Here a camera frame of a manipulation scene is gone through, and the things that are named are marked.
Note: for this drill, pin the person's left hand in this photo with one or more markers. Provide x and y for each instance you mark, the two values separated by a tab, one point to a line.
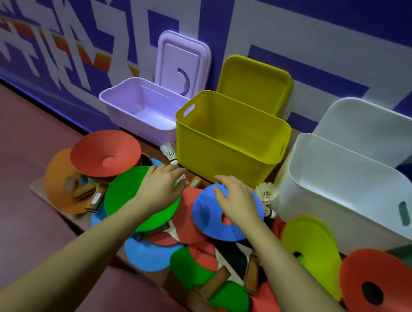
158	189

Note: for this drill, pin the person's right hand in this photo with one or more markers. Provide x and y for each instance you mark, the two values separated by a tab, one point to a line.
242	208

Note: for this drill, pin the person's left fingers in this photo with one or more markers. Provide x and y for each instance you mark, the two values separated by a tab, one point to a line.
171	174

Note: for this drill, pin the person's right thumb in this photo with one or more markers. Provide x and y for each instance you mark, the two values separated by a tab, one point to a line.
225	202

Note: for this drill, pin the person's right forearm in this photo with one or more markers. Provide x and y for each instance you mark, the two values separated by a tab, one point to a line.
294	286

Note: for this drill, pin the person's left forearm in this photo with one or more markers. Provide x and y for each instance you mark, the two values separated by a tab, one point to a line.
74	265

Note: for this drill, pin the white feather shuttlecock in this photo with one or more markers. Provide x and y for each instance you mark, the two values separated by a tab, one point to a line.
266	193
170	153
270	212

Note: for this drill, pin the blue disc cone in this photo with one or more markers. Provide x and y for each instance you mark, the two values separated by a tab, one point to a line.
206	214
97	219
147	256

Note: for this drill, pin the yellow plastic storage bin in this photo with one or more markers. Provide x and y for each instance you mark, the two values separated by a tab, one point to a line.
225	152

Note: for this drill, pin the green disc cone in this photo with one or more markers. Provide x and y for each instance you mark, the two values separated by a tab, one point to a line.
121	195
232	297

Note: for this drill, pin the purple plastic storage bin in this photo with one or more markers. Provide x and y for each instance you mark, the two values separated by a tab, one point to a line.
139	115

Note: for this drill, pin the yellow disc cone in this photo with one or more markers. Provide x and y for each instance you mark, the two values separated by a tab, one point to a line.
314	251

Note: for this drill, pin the white plastic storage bin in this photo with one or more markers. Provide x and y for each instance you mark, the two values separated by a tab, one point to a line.
335	208

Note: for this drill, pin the orange disc cone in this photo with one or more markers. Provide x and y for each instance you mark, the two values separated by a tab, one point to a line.
57	179

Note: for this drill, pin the purple plastic bin lid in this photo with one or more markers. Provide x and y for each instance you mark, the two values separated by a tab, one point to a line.
173	59

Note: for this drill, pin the yellow plastic bin lid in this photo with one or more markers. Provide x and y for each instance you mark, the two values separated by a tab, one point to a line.
253	81

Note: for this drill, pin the white plastic bin lid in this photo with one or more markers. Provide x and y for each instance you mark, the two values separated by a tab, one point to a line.
368	126

